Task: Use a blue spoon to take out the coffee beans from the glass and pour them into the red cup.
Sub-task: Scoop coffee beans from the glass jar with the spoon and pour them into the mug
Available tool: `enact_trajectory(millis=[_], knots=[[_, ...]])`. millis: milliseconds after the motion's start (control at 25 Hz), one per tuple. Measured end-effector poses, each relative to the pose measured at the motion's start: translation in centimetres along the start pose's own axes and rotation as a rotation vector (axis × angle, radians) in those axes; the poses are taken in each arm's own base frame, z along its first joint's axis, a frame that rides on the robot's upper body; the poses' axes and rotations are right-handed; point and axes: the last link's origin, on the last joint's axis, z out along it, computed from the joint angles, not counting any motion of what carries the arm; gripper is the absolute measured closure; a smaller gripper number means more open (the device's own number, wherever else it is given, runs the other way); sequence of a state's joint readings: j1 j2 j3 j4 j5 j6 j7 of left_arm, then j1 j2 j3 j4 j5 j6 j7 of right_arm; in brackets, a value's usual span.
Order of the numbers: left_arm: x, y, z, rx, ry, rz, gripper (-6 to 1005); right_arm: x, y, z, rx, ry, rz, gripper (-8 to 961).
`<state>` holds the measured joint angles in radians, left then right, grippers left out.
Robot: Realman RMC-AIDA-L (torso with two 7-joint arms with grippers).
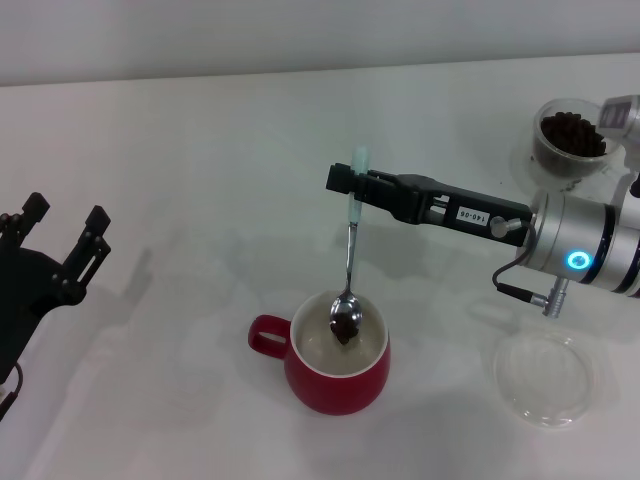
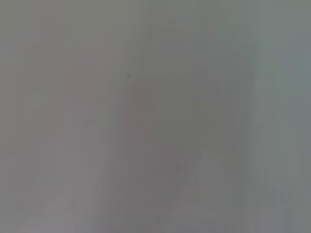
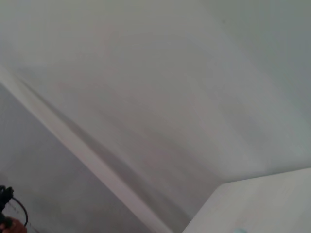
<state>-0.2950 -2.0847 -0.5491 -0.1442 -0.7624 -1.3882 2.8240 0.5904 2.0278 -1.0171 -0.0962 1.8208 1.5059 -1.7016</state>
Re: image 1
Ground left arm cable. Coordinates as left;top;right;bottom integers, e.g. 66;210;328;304
0;362;25;416

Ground clear glass saucer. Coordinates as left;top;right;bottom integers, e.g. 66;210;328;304
510;142;626;197

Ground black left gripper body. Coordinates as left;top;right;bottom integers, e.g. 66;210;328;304
0;247;86;386

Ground coffee bean pile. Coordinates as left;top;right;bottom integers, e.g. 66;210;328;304
541;112;608;156

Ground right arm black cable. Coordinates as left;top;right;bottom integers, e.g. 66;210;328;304
491;214;549;306

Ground clear glass cup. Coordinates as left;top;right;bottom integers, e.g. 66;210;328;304
532;98;624;177

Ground blue handled metal spoon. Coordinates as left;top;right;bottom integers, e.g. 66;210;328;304
328;145;370;346

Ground clear shallow glass dish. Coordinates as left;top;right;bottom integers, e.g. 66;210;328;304
492;329;604;430

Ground red ceramic mug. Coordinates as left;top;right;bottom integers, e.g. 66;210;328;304
247;288;392;416

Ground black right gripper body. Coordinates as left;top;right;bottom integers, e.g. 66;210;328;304
394;173;535;249

